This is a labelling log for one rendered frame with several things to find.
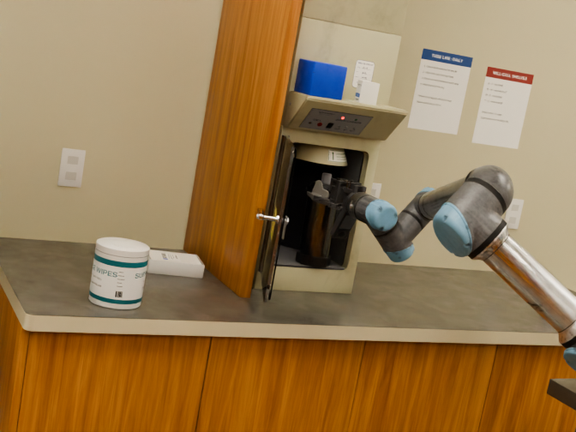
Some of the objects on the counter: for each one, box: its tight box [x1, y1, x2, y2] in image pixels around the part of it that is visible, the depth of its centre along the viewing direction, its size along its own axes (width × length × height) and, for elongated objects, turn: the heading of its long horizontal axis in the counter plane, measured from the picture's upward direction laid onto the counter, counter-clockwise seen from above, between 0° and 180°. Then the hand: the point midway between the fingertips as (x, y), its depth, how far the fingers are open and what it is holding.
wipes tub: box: [88, 237, 150, 309], centre depth 235 cm, size 13×13×15 cm
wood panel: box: [183, 0, 303, 297], centre depth 270 cm, size 49×3×140 cm, turn 161°
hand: (323, 196), depth 279 cm, fingers closed on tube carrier, 9 cm apart
